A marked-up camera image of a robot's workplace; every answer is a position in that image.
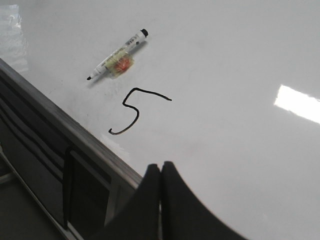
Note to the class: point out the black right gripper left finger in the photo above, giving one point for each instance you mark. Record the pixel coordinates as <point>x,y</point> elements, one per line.
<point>139,219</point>

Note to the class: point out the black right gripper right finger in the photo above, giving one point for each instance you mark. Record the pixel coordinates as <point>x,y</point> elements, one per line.
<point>183,215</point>

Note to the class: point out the white whiteboard marker with tape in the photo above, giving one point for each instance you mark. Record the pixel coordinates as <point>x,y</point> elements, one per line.
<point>120,60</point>

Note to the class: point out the white whiteboard with aluminium frame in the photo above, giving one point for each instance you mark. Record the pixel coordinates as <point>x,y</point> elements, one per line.
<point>227,90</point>

